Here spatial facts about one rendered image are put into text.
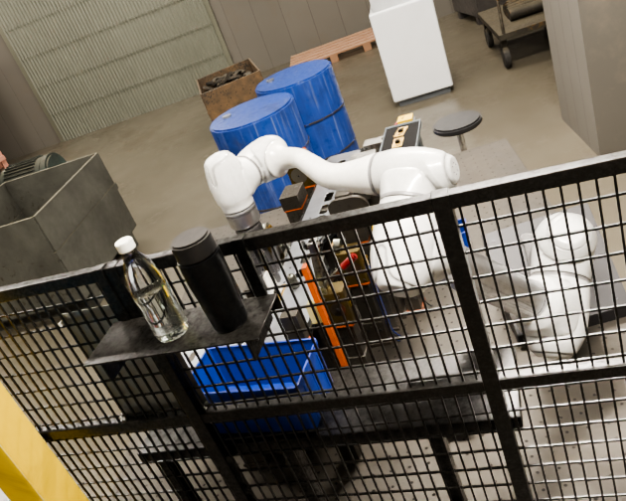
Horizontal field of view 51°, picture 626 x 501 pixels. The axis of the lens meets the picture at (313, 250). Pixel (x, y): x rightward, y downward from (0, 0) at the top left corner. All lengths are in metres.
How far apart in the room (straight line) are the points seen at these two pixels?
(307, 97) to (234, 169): 3.13
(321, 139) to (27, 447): 3.65
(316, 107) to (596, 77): 1.87
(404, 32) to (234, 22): 4.41
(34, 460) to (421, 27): 5.32
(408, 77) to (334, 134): 1.66
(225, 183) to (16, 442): 0.78
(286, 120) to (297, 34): 5.92
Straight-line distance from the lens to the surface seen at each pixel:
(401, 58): 6.37
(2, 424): 1.64
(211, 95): 7.33
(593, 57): 4.33
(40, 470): 1.72
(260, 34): 10.24
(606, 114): 4.47
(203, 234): 1.07
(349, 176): 1.49
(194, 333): 1.19
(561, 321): 1.76
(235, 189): 1.73
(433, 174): 1.37
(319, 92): 4.85
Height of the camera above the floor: 2.01
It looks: 27 degrees down
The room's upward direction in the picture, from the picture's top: 22 degrees counter-clockwise
